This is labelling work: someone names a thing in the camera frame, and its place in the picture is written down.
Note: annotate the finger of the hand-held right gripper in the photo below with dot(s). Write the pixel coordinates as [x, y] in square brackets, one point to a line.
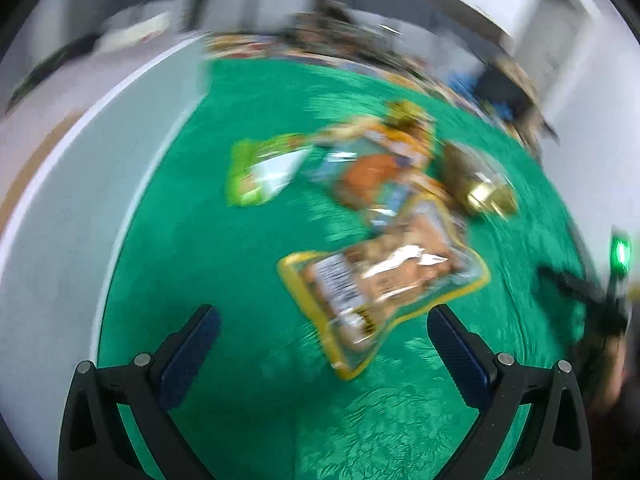
[575, 287]

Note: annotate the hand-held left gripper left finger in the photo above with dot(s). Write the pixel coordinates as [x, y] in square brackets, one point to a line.
[192, 355]

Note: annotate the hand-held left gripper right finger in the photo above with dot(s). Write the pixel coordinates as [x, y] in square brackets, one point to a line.
[457, 355]

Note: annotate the yellow peanut packet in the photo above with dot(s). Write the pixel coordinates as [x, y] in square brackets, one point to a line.
[385, 285]

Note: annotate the white storage box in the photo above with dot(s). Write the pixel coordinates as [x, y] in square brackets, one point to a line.
[65, 240]

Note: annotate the pale green rice cracker packet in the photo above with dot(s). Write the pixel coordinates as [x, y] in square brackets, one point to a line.
[250, 180]

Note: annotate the orange sausage packet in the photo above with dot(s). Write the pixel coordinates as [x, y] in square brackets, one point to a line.
[367, 175]

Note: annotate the green blanket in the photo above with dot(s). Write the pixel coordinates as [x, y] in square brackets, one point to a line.
[225, 270]

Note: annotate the gold lid jar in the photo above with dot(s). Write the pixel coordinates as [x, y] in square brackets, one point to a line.
[470, 170]

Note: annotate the black bag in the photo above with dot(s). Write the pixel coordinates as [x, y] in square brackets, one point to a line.
[500, 90]

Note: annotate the blue bag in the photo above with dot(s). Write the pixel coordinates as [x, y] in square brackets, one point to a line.
[460, 87]

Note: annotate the white door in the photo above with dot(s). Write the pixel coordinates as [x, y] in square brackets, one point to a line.
[555, 30]

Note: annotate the small yellow snack packet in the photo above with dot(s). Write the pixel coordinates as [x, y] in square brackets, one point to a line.
[407, 112]

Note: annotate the patterned rug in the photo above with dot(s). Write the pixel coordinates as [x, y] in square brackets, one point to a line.
[240, 47]

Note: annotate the camouflage cloth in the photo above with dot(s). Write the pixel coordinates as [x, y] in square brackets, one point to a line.
[340, 25]

